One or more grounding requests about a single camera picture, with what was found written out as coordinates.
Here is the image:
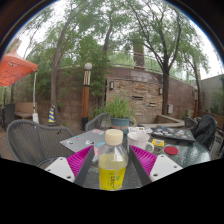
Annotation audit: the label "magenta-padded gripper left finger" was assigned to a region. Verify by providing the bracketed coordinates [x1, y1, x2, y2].
[44, 145, 96, 187]

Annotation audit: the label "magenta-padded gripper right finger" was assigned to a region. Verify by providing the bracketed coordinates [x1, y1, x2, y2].
[128, 144, 184, 187]

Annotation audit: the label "yellow-labelled clear drink bottle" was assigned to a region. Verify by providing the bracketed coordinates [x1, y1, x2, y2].
[97, 128, 130, 192]

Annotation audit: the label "small yellow card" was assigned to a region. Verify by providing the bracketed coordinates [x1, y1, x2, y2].
[151, 138, 166, 148]

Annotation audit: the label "silver laptop with stickers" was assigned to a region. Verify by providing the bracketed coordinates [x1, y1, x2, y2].
[59, 128, 108, 155]

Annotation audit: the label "white sticker sheet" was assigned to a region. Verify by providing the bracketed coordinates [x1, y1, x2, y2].
[127, 125, 153, 135]

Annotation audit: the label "green plant in teal pot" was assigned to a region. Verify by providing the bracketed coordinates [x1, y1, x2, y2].
[95, 94, 138, 135]

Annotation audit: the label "blue yellow striped cone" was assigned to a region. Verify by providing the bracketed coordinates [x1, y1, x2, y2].
[47, 104, 57, 125]

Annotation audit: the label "dark metal patio chair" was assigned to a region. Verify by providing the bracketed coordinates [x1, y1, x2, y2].
[183, 116, 224, 158]

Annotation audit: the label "black backpack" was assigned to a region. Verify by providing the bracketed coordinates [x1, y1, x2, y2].
[192, 113, 219, 152]

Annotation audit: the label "wooden bench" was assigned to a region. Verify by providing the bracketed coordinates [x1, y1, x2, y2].
[13, 101, 36, 120]

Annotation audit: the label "dark-trunked tree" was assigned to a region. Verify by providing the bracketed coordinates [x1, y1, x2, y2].
[126, 0, 208, 116]

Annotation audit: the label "grey-trunked leaning tree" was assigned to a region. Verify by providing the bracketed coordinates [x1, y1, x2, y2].
[29, 0, 111, 118]

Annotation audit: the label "globe-topped wooden lamp post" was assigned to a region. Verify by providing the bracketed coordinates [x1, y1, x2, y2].
[81, 62, 94, 131]

